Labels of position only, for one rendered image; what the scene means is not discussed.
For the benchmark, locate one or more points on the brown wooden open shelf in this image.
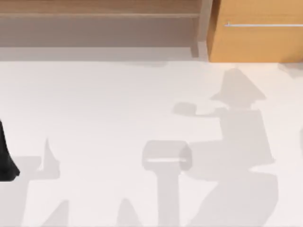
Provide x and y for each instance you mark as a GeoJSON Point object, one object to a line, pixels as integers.
{"type": "Point", "coordinates": [99, 21]}

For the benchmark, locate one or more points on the light wooden cupboard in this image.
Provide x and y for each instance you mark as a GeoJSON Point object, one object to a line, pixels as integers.
{"type": "Point", "coordinates": [255, 45]}

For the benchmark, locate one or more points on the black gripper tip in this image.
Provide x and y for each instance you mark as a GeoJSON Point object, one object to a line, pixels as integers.
{"type": "Point", "coordinates": [5, 163]}

